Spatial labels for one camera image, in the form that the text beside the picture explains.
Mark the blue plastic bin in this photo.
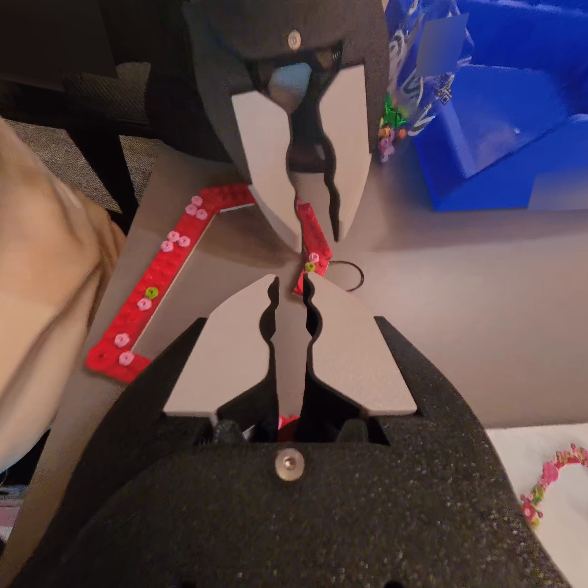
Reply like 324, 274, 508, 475
413, 0, 588, 213

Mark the red brick frame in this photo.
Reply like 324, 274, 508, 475
85, 183, 334, 431

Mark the pink checked cloth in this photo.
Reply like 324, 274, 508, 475
0, 484, 26, 545

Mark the printed bag of small bricks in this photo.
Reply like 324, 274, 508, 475
378, 0, 475, 164

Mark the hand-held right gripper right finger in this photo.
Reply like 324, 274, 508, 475
302, 273, 419, 418

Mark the black cord loop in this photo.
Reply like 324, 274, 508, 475
327, 259, 366, 293

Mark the grey desk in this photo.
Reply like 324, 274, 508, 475
9, 147, 588, 588

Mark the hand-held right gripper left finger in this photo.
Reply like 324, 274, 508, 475
162, 274, 281, 419

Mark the dark furniture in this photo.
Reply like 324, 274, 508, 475
0, 0, 203, 230

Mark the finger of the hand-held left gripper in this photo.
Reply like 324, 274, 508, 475
231, 89, 305, 254
318, 63, 373, 243

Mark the group of pink flower studs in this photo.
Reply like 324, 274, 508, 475
114, 195, 321, 367

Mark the white instruction sheet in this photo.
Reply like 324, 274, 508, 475
486, 423, 588, 588

